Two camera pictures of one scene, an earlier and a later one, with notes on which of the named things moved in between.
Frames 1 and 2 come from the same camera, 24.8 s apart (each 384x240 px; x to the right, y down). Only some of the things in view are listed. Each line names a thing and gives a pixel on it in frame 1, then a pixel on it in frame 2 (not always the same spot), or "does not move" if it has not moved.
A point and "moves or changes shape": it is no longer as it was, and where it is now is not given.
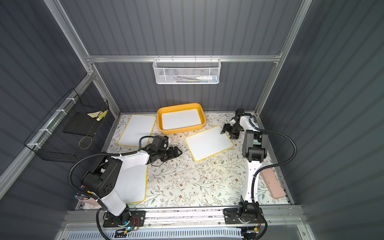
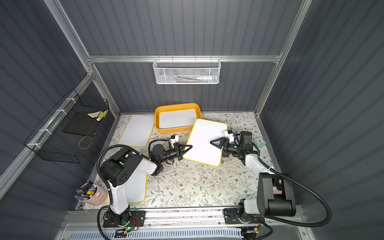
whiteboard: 138,126 does not move
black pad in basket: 81,123 does not move
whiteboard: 180,119 does not move
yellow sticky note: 94,114 does not move
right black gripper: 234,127 → 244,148
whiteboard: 207,143 moves or changes shape
